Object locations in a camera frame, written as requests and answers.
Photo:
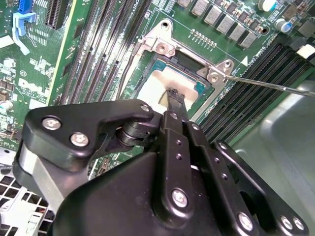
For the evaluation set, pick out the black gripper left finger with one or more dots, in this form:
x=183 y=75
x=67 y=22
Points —
x=73 y=115

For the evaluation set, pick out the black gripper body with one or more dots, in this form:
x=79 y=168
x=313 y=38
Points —
x=110 y=204

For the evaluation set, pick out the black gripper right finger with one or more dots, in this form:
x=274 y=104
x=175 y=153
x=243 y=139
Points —
x=209 y=162

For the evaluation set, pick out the metal locking lever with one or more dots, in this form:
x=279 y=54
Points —
x=130 y=73
x=258 y=83

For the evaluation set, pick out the silver CPU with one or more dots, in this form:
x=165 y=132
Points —
x=157 y=86

